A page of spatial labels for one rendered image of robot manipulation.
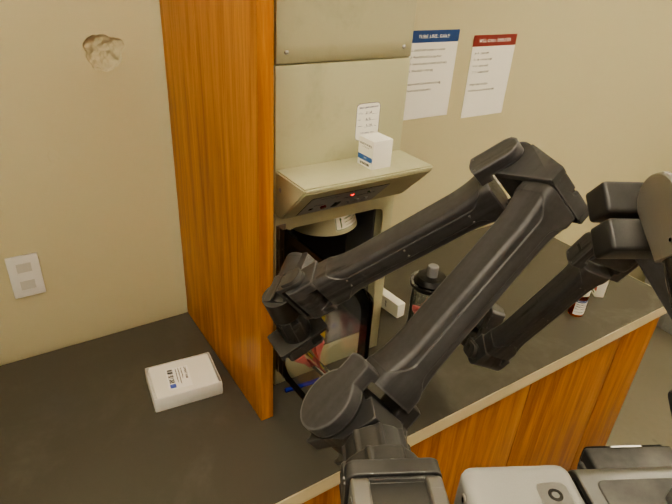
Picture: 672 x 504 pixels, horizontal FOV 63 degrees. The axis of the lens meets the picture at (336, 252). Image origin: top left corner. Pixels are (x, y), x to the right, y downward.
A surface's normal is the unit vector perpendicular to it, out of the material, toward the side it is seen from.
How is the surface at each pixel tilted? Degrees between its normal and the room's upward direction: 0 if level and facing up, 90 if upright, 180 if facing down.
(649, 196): 90
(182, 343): 0
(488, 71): 90
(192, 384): 0
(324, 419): 43
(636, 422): 0
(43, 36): 90
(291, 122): 90
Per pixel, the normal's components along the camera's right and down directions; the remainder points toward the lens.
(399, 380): 0.38, 0.22
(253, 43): -0.84, 0.22
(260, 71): 0.54, 0.43
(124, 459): 0.06, -0.87
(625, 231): 0.10, -0.29
